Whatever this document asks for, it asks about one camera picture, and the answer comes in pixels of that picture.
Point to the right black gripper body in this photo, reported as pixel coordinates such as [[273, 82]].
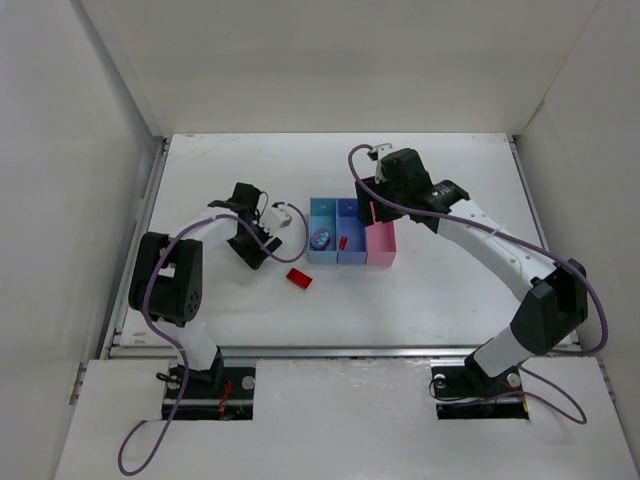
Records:
[[378, 201]]

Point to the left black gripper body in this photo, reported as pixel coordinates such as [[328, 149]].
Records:
[[255, 248]]

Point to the purple flower top lego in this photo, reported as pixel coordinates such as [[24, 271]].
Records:
[[320, 240]]

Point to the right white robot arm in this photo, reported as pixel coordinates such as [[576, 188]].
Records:
[[552, 292]]

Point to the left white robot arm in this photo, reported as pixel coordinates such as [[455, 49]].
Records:
[[167, 281]]

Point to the dark blue container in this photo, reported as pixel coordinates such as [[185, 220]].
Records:
[[348, 224]]

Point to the pink container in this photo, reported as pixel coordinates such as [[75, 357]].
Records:
[[381, 244]]

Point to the light blue container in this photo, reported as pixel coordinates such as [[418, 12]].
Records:
[[323, 214]]

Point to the large red lego brick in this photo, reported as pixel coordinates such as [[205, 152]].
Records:
[[299, 279]]

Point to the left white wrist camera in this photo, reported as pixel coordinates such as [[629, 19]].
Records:
[[274, 218]]

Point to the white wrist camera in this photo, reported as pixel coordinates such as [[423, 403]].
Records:
[[376, 154], [274, 218]]

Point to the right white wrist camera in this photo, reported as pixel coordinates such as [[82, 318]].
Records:
[[376, 154]]

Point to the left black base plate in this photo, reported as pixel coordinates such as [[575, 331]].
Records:
[[222, 393]]

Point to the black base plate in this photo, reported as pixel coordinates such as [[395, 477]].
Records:
[[462, 393], [222, 393]]

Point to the aluminium rail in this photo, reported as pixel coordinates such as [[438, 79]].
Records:
[[289, 352]]

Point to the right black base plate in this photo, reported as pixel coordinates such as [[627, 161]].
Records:
[[462, 393]]

